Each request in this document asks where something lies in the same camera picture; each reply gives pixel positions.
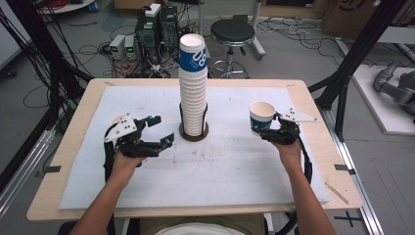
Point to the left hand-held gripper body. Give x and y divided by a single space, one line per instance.
137 148

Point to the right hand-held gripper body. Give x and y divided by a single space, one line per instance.
287 135

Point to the stack of paper cups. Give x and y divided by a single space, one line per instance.
193 88

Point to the person's right hand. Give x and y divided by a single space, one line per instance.
290 155

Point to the person's left hand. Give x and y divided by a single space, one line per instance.
124 169

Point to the light wooden table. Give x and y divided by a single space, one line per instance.
329 98

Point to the white foam mat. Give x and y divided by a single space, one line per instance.
212 176

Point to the black tape strip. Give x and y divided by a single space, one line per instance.
343 167
52 169

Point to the grey power supply unit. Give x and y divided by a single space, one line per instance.
130 47
116 47

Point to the thin wooden strip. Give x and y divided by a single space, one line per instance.
338 194

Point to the black computer tower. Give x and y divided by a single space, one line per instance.
169 29
147 36

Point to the white stand leg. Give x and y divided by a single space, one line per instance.
257 36

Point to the white platform board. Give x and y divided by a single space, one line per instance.
375 104

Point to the person's white shirt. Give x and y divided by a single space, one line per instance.
199 229

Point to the black round stool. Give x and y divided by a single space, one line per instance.
232 31

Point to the white box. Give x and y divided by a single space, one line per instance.
153 9

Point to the cardboard box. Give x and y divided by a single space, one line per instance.
345 16

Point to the aluminium rail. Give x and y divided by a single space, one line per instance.
355 182
23 169

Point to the black metal frame post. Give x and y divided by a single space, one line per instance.
355 55

